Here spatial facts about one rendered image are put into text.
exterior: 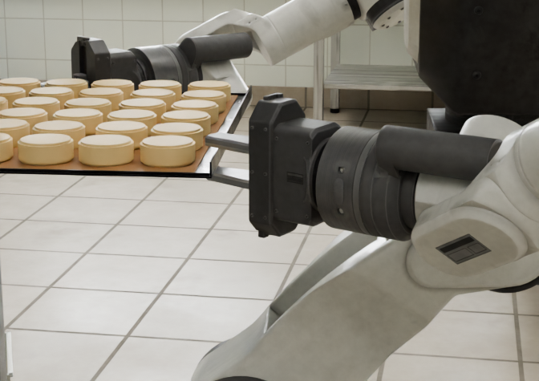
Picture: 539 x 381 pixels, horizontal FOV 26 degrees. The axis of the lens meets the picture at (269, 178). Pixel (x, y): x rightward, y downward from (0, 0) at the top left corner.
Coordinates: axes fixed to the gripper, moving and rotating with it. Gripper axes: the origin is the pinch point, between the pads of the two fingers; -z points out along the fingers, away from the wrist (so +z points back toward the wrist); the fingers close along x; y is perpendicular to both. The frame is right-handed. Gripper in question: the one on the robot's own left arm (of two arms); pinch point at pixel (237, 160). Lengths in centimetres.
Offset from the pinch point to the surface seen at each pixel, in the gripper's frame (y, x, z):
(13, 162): 10.8, -0.4, -17.3
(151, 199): -209, -79, -186
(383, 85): -338, -57, -169
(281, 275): -167, -79, -106
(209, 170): 4.4, 0.0, 0.1
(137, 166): 5.5, -0.5, -7.1
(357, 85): -333, -57, -178
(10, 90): -7.7, 1.6, -36.9
